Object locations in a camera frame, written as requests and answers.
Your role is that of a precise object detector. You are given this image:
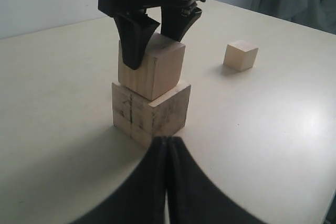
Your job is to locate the small wooden cube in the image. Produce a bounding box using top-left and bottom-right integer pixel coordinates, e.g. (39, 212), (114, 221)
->
(223, 40), (259, 72)

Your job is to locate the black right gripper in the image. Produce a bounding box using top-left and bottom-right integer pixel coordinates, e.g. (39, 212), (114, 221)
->
(98, 0), (206, 70)

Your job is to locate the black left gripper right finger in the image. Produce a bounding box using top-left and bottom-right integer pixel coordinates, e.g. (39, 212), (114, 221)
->
(166, 137), (263, 223)

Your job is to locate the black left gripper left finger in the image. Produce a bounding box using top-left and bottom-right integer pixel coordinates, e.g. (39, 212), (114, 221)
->
(73, 137), (167, 223)

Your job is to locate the medium wooden cube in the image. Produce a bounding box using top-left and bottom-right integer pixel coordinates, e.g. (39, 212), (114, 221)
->
(118, 33), (185, 101)

